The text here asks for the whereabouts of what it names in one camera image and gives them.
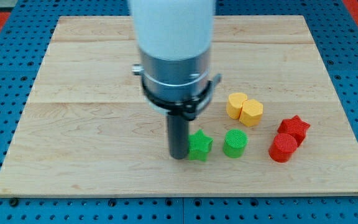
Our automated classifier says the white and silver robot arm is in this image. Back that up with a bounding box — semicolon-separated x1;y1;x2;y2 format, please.
128;0;215;102

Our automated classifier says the green star block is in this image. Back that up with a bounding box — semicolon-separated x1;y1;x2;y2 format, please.
188;129;213;162

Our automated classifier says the red star block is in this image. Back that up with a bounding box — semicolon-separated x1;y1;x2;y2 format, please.
277;115;311;146

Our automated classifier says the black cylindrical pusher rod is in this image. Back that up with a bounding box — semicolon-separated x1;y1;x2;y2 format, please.
167;115;189;159

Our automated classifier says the yellow rounded block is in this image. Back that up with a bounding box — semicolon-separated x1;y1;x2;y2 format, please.
226;92;248;119

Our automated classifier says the green cylinder block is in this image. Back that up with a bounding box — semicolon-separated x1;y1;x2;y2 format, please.
223;129;248;158

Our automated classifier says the yellow hexagon block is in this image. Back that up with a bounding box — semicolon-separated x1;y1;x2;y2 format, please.
239;99;264;127

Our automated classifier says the wooden board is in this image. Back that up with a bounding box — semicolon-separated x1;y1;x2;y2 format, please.
0;16;358;198

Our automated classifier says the red cylinder block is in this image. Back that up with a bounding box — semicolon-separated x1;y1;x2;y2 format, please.
268;133;298;163

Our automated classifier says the black clamp ring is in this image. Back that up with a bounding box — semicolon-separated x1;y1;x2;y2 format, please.
140;73;223;121

